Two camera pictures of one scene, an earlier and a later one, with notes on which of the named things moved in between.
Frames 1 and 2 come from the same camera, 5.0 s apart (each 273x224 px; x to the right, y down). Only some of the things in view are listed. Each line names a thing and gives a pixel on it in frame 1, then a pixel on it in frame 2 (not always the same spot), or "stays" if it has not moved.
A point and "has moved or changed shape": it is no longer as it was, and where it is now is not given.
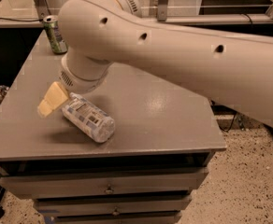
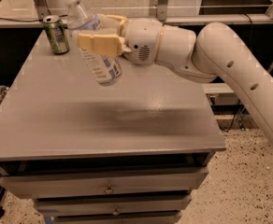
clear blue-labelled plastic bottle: (89, 118) has moved or changed shape
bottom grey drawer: (117, 217) stays
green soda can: (55, 36) stays
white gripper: (75, 82) to (141, 38)
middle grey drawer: (113, 205) stays
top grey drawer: (171, 182) stays
